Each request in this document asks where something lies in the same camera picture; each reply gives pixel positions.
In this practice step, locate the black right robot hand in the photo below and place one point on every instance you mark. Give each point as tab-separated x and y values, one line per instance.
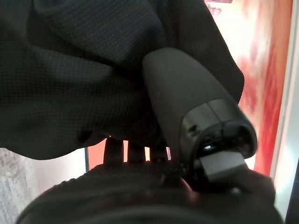
187	93

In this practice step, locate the black garment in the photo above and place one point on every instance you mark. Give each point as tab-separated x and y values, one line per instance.
70	81

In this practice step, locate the grey striped rug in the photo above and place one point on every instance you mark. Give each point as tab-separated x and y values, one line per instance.
14	182

